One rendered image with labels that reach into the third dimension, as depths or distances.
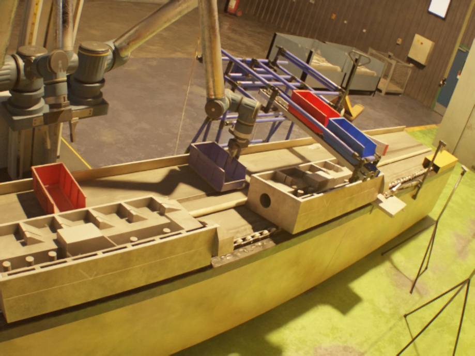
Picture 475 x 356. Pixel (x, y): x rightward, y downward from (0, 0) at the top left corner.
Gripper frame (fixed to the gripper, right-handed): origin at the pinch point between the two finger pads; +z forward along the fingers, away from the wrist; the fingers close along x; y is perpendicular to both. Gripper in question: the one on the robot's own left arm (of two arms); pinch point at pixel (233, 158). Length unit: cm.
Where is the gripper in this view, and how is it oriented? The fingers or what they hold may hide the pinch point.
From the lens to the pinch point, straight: 274.1
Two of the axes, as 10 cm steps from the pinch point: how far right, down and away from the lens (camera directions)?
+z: -2.9, 8.4, 4.5
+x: 7.1, -1.3, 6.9
